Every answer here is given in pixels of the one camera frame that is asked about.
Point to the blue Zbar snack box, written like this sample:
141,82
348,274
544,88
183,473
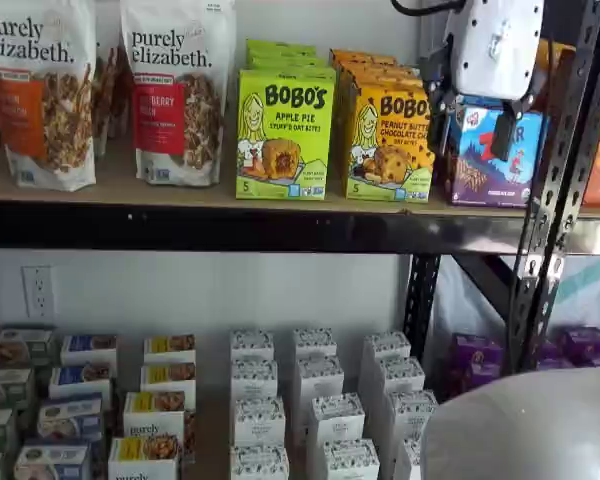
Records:
480,170

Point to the white patterned carton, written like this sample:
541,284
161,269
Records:
259,422
409,460
321,377
315,342
259,462
254,380
252,345
386,345
410,412
336,420
350,460
400,377

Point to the granola bag orange label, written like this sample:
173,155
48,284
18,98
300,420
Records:
40,100

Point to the granola bag red label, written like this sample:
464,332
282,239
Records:
175,100

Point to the grey perforated upright post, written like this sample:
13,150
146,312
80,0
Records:
535,235

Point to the black metal shelf beam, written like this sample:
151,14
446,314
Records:
230,230

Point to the yellow label granola box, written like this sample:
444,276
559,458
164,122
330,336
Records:
170,347
142,457
167,377
152,415

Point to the translucent plastic sheet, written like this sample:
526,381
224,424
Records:
460,310

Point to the black diagonal shelf brace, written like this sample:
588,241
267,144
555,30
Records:
485,275

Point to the black perforated upright post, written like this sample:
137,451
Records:
567,175
422,300

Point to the blue label granola box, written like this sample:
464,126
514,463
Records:
52,460
87,347
80,380
70,417

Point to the white wall outlet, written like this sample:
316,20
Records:
38,291

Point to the orange Bobo's oat bites box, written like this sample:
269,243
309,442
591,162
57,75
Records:
385,150
370,67
380,80
360,54

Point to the white granola bag clear window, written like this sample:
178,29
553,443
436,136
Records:
101,100
120,90

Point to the wooden shelf board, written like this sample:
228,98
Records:
130,192

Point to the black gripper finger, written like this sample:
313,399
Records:
437,100
505,135

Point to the green Bobo's apple pie box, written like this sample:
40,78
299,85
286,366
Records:
285,140
280,45
285,55
290,65

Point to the purple snack box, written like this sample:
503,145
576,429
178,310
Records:
475,360
582,345
550,355

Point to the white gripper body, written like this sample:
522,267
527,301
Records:
490,50

